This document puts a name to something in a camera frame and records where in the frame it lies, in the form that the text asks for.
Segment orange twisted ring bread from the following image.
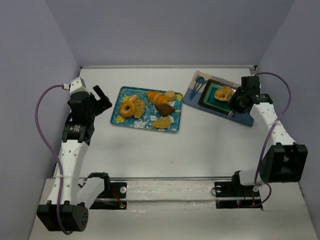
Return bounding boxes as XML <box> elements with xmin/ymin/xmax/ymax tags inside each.
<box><xmin>214</xmin><ymin>86</ymin><xmax>235</xmax><ymax>102</ymax></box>

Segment brown bread slice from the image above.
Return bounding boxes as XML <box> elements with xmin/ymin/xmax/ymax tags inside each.
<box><xmin>133</xmin><ymin>99</ymin><xmax>145</xmax><ymax>119</ymax></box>

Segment blue cloth placemat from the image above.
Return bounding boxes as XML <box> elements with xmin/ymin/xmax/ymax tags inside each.
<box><xmin>182</xmin><ymin>70</ymin><xmax>254</xmax><ymax>127</ymax></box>

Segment metal rail bar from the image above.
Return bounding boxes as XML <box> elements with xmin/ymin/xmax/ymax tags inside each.
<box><xmin>110</xmin><ymin>176</ymin><xmax>232</xmax><ymax>182</ymax></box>

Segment green square plate dark rim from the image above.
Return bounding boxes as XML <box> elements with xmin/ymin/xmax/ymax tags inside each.
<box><xmin>198</xmin><ymin>78</ymin><xmax>240</xmax><ymax>115</ymax></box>

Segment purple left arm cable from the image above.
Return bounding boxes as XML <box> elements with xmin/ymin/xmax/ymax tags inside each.
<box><xmin>34</xmin><ymin>84</ymin><xmax>75</xmax><ymax>236</ymax></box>

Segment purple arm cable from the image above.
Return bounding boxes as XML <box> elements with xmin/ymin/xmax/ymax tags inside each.
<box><xmin>34</xmin><ymin>84</ymin><xmax>75</xmax><ymax>236</ymax></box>
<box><xmin>253</xmin><ymin>71</ymin><xmax>293</xmax><ymax>208</ymax></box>

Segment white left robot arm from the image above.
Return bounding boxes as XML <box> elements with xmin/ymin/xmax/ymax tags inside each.
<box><xmin>34</xmin><ymin>78</ymin><xmax>112</xmax><ymax>235</ymax></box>

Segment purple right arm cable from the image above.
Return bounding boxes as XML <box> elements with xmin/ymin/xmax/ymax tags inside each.
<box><xmin>253</xmin><ymin>71</ymin><xmax>293</xmax><ymax>208</ymax></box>

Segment small pale round roll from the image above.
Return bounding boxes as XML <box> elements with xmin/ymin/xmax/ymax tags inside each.
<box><xmin>128</xmin><ymin>94</ymin><xmax>139</xmax><ymax>103</ymax></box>

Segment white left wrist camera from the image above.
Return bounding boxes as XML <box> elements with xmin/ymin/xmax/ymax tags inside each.
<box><xmin>69</xmin><ymin>77</ymin><xmax>88</xmax><ymax>95</ymax></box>

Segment orange striped croissant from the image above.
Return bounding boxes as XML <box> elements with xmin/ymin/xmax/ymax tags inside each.
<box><xmin>146</xmin><ymin>91</ymin><xmax>169</xmax><ymax>105</ymax></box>

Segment dark brown chocolate bread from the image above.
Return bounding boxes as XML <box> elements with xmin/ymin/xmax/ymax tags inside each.
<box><xmin>154</xmin><ymin>103</ymin><xmax>176</xmax><ymax>117</ymax></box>

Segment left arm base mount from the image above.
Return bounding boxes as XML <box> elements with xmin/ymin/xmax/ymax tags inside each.
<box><xmin>78</xmin><ymin>172</ymin><xmax>127</xmax><ymax>210</ymax></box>

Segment blue floral serving tray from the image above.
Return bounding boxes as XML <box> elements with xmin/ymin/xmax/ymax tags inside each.
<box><xmin>110</xmin><ymin>86</ymin><xmax>183</xmax><ymax>134</ymax></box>

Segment small round tan bun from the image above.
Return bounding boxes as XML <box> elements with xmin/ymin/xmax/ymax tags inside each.
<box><xmin>164</xmin><ymin>90</ymin><xmax>176</xmax><ymax>102</ymax></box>

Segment metal serving tongs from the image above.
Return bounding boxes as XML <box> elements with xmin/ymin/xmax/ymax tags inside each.
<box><xmin>226</xmin><ymin>93</ymin><xmax>237</xmax><ymax>118</ymax></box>

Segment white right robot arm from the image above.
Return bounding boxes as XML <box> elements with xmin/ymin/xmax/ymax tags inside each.
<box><xmin>228</xmin><ymin>75</ymin><xmax>308</xmax><ymax>187</ymax></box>

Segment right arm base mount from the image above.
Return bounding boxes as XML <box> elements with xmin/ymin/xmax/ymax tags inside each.
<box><xmin>211</xmin><ymin>171</ymin><xmax>263</xmax><ymax>210</ymax></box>

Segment blue plastic fork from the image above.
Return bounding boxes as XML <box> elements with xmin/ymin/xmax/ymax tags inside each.
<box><xmin>189</xmin><ymin>76</ymin><xmax>202</xmax><ymax>100</ymax></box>

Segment tan bread slice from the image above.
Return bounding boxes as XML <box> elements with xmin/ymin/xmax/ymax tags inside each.
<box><xmin>151</xmin><ymin>116</ymin><xmax>171</xmax><ymax>129</ymax></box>

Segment glazed ring donut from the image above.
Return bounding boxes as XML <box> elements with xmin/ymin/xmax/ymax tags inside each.
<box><xmin>119</xmin><ymin>100</ymin><xmax>135</xmax><ymax>118</ymax></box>

